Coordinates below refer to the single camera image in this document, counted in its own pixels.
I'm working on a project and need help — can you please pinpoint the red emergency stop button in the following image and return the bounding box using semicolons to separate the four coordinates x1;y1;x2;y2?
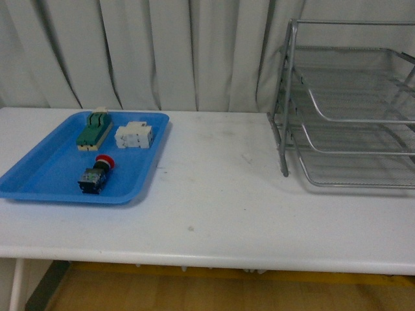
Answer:
78;154;115;194

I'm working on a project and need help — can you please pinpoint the silver mesh three-tier rack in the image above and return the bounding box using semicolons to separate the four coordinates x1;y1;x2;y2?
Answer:
268;19;414;189

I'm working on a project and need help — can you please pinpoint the white curtain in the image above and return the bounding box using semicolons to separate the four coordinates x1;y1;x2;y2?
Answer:
1;1;414;112

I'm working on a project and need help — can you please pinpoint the blue plastic tray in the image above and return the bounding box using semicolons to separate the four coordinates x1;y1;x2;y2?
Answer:
1;111;169;204

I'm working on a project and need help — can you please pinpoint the white table leg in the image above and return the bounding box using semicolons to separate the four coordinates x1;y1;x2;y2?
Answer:
9;258;28;311

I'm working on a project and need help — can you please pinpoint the green knife switch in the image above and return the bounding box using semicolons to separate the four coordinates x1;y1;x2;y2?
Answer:
76;108;113;151

